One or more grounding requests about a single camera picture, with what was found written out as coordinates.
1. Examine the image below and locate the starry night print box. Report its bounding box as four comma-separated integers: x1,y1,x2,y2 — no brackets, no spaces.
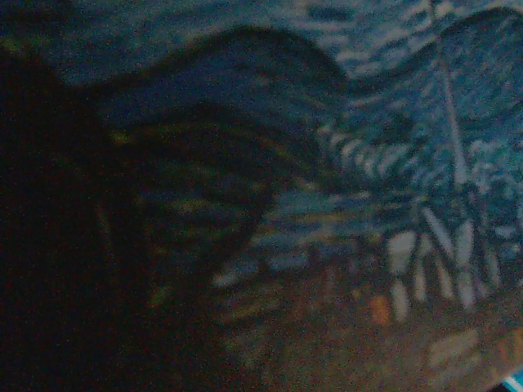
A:
0,0,523,392

